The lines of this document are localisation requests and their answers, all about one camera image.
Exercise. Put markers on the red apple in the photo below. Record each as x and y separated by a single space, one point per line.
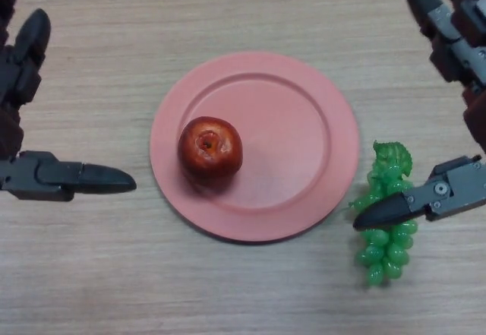
210 149

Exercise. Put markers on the pink round plate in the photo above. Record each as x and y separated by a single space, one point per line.
284 141

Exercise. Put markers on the green grape bunch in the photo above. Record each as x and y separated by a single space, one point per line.
383 255

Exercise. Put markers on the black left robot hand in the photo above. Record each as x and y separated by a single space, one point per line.
41 175

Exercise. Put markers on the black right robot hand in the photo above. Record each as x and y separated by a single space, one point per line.
452 190

